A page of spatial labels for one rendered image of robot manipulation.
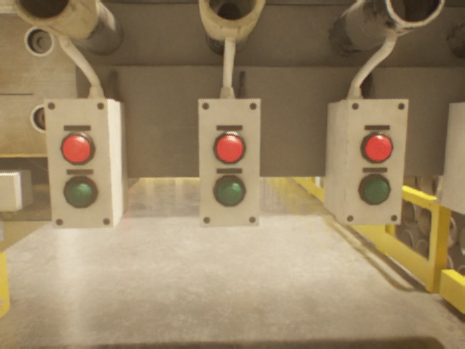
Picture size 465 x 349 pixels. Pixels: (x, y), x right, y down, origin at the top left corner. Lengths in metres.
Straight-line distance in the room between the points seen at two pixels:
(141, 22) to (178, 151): 0.18
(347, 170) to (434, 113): 0.19
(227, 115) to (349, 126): 0.14
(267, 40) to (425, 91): 0.23
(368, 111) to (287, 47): 0.17
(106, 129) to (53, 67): 0.18
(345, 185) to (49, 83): 0.42
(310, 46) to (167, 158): 0.26
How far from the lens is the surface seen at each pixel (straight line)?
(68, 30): 0.44
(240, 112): 0.45
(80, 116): 0.47
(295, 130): 0.55
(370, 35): 0.48
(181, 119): 0.54
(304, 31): 0.59
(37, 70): 0.63
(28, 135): 0.63
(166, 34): 0.58
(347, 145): 0.48
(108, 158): 0.47
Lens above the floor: 0.75
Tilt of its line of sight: 9 degrees down
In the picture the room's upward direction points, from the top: straight up
